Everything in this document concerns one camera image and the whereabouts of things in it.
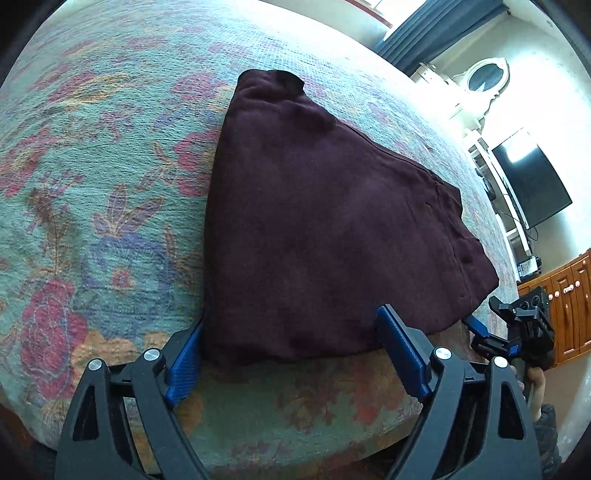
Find floral bed blanket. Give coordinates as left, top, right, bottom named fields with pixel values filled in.
left=0, top=0, right=520, bottom=476

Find person's right hand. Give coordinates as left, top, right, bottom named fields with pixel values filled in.
left=510, top=364, right=548, bottom=422

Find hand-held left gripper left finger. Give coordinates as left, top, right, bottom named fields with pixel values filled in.
left=54, top=318, right=214, bottom=480

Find white television stand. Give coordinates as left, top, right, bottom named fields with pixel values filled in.
left=466, top=131, right=533, bottom=259

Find brown wooden cabinet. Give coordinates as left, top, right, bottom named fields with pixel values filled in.
left=517, top=249, right=591, bottom=366

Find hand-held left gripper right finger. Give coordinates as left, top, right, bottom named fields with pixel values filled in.
left=375, top=305, right=539, bottom=480

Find dark blue curtain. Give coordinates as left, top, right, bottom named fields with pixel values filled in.
left=374, top=0, right=509, bottom=77

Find maroon pants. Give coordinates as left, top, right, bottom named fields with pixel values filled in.
left=201, top=69, right=500, bottom=367

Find black television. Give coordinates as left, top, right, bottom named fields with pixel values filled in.
left=492, top=130, right=573, bottom=229

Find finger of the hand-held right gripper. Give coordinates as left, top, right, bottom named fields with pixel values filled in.
left=488, top=296, right=517, bottom=320
left=462, top=315, right=513, bottom=358

